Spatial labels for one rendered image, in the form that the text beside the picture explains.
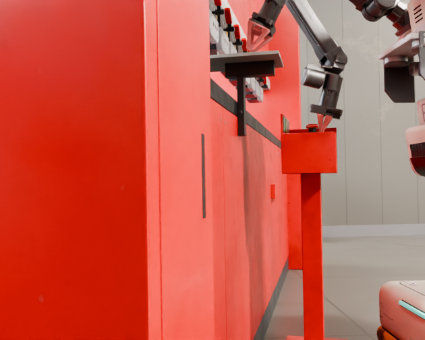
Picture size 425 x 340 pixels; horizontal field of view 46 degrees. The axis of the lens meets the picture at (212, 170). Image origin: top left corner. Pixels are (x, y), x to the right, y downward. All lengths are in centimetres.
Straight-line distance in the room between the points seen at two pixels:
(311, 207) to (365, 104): 434
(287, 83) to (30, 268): 334
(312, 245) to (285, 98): 220
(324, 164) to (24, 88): 116
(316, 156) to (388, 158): 440
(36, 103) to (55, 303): 17
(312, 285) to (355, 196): 419
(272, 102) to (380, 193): 251
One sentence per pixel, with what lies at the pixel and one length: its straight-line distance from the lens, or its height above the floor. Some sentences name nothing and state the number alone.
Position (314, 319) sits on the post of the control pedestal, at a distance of 164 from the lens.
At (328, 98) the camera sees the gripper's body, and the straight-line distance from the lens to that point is 166.
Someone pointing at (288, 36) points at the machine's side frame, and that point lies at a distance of 378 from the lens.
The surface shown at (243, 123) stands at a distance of 149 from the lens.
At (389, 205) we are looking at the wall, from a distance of 591.
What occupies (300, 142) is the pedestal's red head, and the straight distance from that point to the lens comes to 152.
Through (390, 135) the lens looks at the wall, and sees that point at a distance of 593.
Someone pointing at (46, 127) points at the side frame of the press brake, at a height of 69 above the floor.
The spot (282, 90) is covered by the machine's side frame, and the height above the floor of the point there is 128.
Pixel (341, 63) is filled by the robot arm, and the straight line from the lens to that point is 169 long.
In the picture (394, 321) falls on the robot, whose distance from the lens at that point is 181.
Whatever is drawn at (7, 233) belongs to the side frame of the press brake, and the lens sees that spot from 47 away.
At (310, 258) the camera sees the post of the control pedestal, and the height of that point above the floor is 40.
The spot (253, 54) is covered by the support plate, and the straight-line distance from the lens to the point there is 145.
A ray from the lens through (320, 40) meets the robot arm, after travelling 171.
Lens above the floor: 65
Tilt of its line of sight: 1 degrees up
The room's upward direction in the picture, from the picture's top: 1 degrees counter-clockwise
